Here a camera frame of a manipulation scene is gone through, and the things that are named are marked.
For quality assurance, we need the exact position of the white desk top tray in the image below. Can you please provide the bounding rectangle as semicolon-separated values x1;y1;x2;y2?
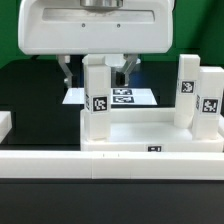
80;108;224;153

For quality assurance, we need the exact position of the white left fence block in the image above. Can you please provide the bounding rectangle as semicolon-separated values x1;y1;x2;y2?
0;111;12;143

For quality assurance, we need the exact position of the white sheet with tags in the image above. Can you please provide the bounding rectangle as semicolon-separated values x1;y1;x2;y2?
63;88;157;106

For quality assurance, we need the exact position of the white front fence bar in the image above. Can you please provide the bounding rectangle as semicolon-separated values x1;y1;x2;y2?
0;150;224;180

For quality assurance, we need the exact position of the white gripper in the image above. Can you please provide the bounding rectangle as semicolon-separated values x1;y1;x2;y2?
18;0;174;88

